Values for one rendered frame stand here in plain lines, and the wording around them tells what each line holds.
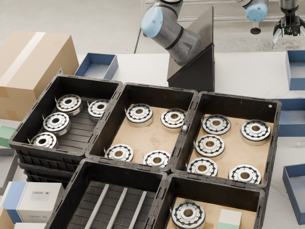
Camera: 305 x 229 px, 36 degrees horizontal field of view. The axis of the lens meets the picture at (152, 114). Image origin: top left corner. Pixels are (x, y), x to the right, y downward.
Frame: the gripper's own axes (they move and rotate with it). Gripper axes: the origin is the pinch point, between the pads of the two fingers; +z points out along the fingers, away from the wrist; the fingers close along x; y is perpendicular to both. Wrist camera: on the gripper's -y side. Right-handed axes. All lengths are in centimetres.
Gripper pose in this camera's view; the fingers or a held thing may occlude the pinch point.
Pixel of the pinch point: (290, 43)
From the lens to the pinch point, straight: 210.3
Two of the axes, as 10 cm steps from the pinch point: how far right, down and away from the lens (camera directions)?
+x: 9.6, -0.6, -2.6
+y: -1.5, 6.9, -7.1
